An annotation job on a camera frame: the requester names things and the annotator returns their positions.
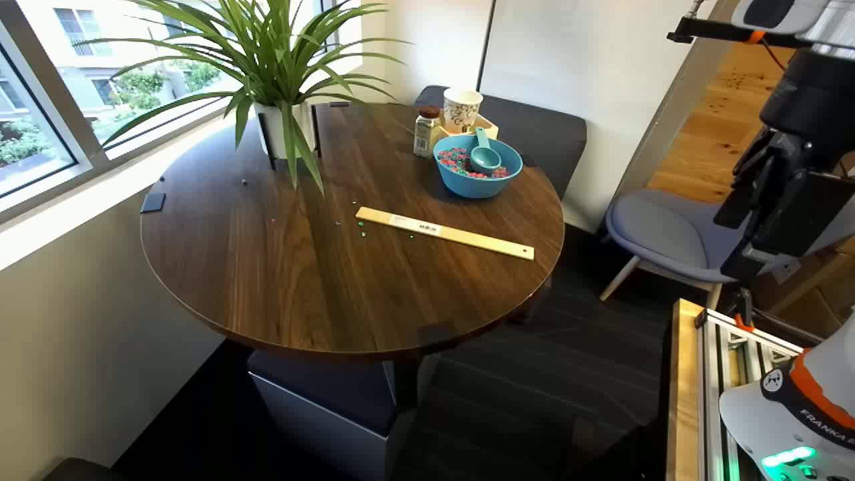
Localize wooden ruler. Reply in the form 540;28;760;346
352;203;540;265

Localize black cable support bar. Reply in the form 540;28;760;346
666;12;818;47

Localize patterned paper cup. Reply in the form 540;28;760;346
437;86;485;137

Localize dark blue sofa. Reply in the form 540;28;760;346
245;345;404;481

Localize green spiky houseplant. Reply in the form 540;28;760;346
74;0;404;194

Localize blue bowl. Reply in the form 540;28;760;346
431;130;527;199

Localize colourful candies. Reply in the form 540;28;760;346
437;143;516;182

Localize dark upholstered seat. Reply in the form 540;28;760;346
410;83;589;203

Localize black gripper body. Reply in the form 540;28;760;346
756;51;855;182

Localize blue-grey chair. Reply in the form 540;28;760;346
595;185;759;310

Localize glass jar brown lid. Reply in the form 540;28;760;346
410;103;447;161

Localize window frame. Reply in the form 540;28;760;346
0;0;368;223

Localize pale wooden tray box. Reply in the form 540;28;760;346
431;111;503;143

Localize wooden base board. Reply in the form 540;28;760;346
666;296;710;481

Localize aluminium frame rail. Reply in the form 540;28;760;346
691;304;805;481

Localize white plant pot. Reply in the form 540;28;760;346
254;98;321;169

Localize teal measuring scoop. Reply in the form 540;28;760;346
461;130;507;177

